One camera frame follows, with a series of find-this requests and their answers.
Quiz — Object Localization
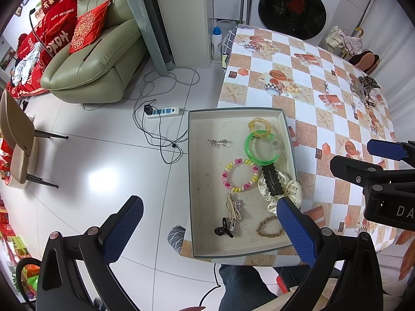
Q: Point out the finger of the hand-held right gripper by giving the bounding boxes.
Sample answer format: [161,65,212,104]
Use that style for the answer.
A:
[367,139,415,162]
[330,155,415,190]

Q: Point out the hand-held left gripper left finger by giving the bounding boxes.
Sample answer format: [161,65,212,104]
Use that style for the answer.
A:
[36,195,145,311]

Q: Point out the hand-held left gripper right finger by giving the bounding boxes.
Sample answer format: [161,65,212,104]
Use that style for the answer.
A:
[276,197,390,311]

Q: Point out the brown braided hair tie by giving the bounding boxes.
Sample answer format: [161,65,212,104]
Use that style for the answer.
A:
[256,215,286,238]

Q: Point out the cream polka-dot scrunchie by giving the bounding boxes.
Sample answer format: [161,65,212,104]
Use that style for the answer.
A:
[258,170,302,216]

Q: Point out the black scalloped snap hair clip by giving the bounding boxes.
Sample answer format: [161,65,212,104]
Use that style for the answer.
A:
[260,165,286,197]

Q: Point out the silver star hair clip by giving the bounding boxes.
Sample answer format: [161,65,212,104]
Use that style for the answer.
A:
[229,200,244,230]

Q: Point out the beige hair clip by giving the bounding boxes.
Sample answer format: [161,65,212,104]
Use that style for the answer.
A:
[226,194,242,221]

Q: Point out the small black claw clip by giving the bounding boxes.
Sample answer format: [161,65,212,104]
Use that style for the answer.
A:
[214,218,234,238]

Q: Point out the colourful beaded bracelet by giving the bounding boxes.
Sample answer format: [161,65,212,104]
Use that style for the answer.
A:
[222,158,259,192]

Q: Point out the green translucent bangle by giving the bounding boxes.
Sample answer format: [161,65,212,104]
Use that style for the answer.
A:
[244,130,281,166]

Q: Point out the grey and white tray box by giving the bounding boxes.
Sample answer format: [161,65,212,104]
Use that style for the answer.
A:
[187,108,303,260]

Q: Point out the yellow hair tie with sunflower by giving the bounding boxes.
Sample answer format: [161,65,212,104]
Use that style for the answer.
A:
[248,117,271,138]

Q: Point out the person's right hand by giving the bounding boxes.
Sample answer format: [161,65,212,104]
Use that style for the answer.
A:
[397,230,415,282]

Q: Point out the grey patterned stool cushion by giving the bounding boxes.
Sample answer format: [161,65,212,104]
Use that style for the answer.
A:
[167,225,188,255]

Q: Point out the checkered printed tablecloth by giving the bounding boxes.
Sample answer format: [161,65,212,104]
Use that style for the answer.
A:
[180,25,401,266]

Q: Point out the person's jeans leg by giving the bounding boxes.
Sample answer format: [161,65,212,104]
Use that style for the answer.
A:
[219,264,308,311]

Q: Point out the pair of brown slippers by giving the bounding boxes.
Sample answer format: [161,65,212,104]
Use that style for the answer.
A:
[348,50,380,73]

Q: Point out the white curtain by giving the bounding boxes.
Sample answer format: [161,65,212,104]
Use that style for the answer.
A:
[363,0,415,120]

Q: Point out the pile of red gift boxes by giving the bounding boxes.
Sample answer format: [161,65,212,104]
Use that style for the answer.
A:
[0,201,39,299]

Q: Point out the pale clothes on rack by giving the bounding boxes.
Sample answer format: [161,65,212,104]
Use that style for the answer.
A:
[326,26,362,55]

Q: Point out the white power strip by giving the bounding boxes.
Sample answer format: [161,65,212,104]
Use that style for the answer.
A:
[145,105,181,119]

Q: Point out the beige chair with black legs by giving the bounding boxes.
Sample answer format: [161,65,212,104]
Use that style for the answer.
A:
[0,89,69,190]

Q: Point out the pale green leather sofa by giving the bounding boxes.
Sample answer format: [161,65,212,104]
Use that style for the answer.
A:
[40,0,148,104]

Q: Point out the white washing machine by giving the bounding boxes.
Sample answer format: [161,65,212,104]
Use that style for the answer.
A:
[251,0,346,51]

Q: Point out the white detergent bottle blue cap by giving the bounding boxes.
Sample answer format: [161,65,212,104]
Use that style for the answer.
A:
[211,27,224,61]

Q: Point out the red cushion large white lettering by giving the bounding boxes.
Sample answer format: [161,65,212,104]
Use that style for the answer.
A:
[39,29,72,66]

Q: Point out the red cushion gold round pattern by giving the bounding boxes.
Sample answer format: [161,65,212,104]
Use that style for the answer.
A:
[69,0,111,54]

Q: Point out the white cabinet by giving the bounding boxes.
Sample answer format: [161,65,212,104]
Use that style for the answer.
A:
[212,0,255,62]

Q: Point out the red cushion small white lettering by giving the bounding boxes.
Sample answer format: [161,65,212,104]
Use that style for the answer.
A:
[42,0,80,39]

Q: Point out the thin black cable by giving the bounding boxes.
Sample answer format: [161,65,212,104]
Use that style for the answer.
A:
[199,262,224,306]

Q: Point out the black power cable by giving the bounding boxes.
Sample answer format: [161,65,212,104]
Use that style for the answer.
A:
[133,99,191,165]

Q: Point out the black loop handle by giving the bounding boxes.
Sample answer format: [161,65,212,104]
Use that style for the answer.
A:
[16,257,42,302]

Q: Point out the white power cable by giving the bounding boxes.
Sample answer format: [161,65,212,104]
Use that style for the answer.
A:
[143,68,200,111]

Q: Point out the red-handled mop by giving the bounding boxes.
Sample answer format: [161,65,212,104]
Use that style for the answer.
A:
[226,0,252,26]

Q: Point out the grey sliding door frame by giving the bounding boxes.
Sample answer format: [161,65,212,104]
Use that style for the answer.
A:
[117,0,176,72]

